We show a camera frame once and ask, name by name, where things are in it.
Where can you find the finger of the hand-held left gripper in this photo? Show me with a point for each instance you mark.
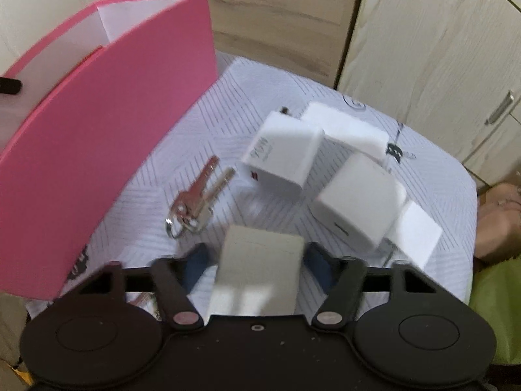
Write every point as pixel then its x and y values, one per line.
pixel 10 85

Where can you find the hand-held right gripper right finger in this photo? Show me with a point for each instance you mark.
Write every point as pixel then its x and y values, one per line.
pixel 318 266

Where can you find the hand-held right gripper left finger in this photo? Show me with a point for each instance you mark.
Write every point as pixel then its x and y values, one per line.
pixel 198 266

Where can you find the cream remote control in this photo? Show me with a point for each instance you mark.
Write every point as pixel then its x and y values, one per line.
pixel 256 269

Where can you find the silver key bunch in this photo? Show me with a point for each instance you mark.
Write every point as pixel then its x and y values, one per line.
pixel 195 199

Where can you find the pink cardboard box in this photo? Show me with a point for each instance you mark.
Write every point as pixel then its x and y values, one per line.
pixel 101 150

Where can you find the white charger with grey print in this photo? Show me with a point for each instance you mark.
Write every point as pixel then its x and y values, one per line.
pixel 281 154

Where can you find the white power bank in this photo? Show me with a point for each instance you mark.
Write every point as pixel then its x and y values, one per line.
pixel 350 130

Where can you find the white printed table cloth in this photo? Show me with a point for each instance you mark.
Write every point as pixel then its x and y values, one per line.
pixel 252 89

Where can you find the lime green cloth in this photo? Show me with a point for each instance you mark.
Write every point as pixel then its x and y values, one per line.
pixel 498 313

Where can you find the light wooden wardrobe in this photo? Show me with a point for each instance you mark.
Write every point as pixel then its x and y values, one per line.
pixel 427 49

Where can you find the wooden shelf cabinet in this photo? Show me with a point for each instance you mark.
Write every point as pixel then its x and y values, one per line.
pixel 276 20

